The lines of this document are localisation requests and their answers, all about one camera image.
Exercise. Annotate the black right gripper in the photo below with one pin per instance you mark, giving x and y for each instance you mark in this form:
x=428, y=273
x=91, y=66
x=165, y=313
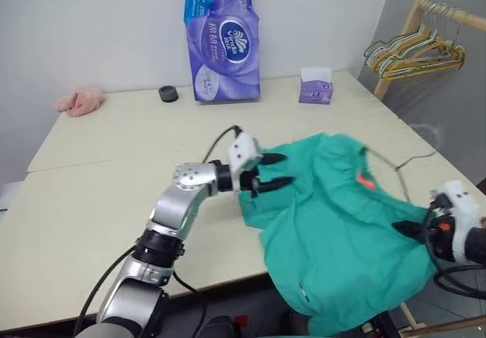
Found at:
x=440, y=231

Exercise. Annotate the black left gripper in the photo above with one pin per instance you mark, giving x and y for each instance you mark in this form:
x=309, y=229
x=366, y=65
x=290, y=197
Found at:
x=251, y=180

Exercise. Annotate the green shorts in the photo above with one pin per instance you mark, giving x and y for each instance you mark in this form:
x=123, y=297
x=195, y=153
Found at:
x=338, y=239

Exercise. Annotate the small purple tissue pack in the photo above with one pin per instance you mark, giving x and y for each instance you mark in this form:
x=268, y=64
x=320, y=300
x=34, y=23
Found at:
x=315, y=91

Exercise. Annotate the black tape roll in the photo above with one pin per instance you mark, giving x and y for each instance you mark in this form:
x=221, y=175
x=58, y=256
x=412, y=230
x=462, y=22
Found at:
x=168, y=94

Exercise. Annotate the large purple tissue pack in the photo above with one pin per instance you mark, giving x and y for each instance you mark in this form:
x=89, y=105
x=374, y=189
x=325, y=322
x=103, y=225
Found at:
x=224, y=49

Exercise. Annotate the dark rounded shape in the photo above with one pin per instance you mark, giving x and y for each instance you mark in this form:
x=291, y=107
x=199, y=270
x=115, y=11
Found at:
x=224, y=328

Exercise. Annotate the pink plush toy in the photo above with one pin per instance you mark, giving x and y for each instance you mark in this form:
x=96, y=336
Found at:
x=81, y=102

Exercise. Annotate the white side table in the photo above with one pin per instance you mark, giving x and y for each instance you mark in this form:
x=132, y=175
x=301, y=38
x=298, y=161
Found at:
x=9, y=201

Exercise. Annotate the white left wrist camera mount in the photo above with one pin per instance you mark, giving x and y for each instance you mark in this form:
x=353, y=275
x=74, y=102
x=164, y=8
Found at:
x=245, y=153

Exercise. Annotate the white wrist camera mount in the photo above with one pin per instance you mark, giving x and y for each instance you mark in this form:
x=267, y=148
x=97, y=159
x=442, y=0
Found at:
x=461, y=209
x=245, y=153

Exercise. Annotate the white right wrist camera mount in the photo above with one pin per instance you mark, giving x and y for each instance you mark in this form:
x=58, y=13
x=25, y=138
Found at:
x=461, y=209

